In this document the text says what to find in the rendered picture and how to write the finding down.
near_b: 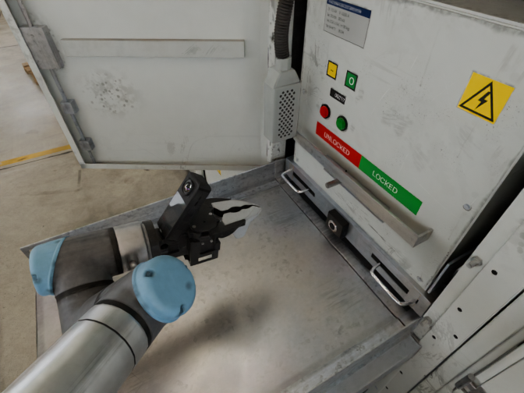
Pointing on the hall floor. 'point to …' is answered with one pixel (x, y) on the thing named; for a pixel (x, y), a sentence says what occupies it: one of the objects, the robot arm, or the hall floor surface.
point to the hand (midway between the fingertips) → (255, 206)
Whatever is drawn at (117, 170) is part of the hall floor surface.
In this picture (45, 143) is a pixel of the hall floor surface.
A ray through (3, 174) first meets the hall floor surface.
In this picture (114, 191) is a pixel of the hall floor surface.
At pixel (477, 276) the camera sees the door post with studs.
